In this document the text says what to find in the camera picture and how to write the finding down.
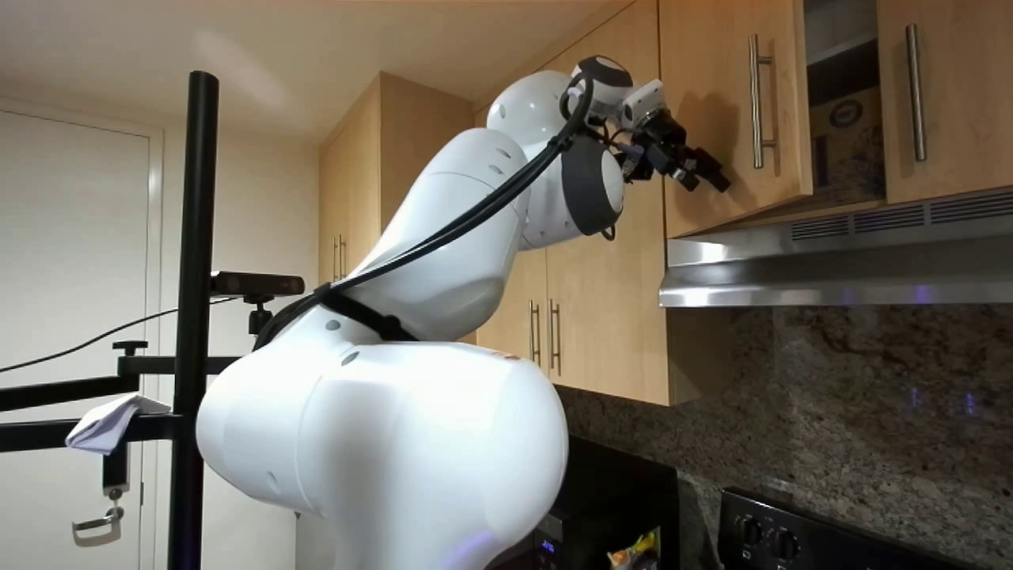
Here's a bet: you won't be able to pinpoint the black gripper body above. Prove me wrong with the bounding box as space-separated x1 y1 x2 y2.
623 112 689 182

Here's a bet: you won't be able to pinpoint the light wood overhead cabinet door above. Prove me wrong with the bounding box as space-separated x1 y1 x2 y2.
660 0 814 238

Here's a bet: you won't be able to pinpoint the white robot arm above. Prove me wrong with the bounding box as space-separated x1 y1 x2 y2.
198 59 730 570

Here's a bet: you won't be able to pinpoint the white cabinet shelf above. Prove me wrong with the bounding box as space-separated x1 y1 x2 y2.
806 25 876 63

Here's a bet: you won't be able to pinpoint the right overhead cabinet door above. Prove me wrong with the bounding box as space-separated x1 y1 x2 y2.
876 0 1013 203

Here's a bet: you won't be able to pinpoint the tall light wood cabinet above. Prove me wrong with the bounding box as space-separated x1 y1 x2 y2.
321 73 474 283

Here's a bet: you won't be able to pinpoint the brown Fiji cardboard box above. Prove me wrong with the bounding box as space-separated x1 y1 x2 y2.
811 88 887 203

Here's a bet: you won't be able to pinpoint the stainless steel range hood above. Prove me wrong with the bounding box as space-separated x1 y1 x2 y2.
660 190 1013 311

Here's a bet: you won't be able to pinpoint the black microwave appliance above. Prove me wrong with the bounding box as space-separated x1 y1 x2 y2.
489 436 677 570

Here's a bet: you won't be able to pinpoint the black stove control panel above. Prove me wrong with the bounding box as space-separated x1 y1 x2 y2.
719 487 966 570

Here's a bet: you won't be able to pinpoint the black vertical stand pole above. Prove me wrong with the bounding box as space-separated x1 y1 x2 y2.
167 69 219 570

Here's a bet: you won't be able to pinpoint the white crumpled cloth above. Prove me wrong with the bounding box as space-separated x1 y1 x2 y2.
64 392 167 458

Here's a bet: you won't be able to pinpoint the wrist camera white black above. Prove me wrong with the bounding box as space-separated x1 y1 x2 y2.
617 80 666 130

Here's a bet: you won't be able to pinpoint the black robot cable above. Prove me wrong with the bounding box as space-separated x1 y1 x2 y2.
251 73 598 351

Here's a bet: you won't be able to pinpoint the lower wood wall cabinets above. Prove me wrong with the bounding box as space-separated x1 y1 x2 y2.
474 213 668 407

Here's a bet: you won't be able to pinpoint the black camera on stand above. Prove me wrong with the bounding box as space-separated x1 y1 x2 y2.
209 273 303 335

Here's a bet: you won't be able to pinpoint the silver clamp on strap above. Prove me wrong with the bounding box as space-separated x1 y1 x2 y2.
73 448 131 548

